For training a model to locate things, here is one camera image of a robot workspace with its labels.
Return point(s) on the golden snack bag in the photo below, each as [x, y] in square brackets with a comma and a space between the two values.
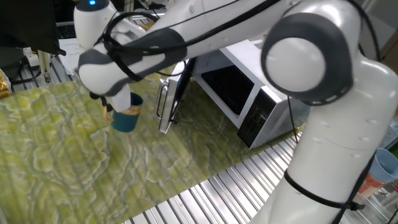
[3, 85]

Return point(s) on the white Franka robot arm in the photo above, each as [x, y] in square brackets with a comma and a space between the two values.
[326, 140]

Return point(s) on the black monitor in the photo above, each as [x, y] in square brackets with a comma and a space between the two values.
[28, 25]

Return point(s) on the silver microwave oven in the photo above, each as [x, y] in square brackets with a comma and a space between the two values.
[245, 56]

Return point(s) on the white power strip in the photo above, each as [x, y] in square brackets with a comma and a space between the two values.
[30, 56]

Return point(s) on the short aluminium post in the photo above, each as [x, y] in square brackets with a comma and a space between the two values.
[44, 65]

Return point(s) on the black glass microwave door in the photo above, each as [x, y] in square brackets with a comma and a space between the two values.
[168, 102]

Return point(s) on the aluminium frame post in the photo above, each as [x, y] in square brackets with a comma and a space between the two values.
[129, 5]

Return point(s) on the green marble pattern mat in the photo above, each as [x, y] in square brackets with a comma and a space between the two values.
[77, 171]

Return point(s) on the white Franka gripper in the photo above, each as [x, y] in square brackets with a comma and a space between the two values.
[121, 101]

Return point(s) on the white printed paper stack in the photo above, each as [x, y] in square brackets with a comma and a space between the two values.
[70, 56]

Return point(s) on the black keyboard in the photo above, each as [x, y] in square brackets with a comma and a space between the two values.
[65, 31]

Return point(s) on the stack of light blue cups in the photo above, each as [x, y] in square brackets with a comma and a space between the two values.
[385, 166]

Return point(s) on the orange cup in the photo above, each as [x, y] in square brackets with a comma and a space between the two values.
[370, 186]

